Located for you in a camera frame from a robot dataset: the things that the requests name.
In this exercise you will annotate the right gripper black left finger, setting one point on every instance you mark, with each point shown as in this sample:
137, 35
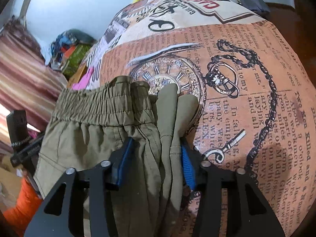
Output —
62, 211

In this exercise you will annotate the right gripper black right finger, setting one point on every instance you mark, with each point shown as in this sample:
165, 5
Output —
249, 213

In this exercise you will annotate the olive green pants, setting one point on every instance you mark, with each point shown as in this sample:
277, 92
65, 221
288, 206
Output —
86, 126

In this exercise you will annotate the orange sleeve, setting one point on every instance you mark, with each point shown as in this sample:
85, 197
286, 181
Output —
28, 202

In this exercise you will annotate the striped brown curtain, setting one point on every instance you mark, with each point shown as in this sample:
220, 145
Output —
26, 82

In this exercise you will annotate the pink folded garment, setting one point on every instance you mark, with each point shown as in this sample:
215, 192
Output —
82, 84

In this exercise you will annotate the brown cardboard box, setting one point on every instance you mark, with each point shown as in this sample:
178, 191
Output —
77, 76

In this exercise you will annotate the newspaper print bed sheet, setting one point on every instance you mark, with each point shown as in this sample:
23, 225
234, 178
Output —
257, 103

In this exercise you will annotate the pile of colourful clothes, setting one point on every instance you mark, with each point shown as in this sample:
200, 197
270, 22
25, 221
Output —
68, 39

